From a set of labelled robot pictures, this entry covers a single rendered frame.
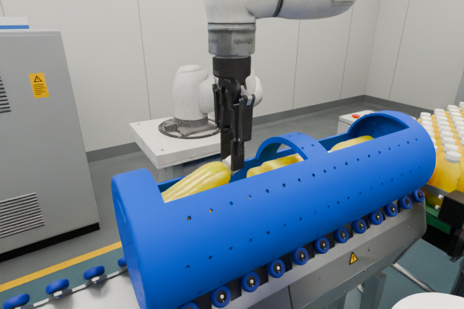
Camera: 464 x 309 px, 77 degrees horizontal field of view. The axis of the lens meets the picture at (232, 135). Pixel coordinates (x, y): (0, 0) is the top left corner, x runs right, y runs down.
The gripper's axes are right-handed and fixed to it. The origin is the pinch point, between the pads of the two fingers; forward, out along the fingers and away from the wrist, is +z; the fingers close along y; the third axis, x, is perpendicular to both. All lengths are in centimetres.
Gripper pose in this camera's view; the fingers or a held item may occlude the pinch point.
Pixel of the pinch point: (232, 151)
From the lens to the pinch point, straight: 63.7
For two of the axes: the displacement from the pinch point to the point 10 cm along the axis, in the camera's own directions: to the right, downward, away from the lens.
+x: 8.6, -1.9, 4.7
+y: 5.1, 3.2, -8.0
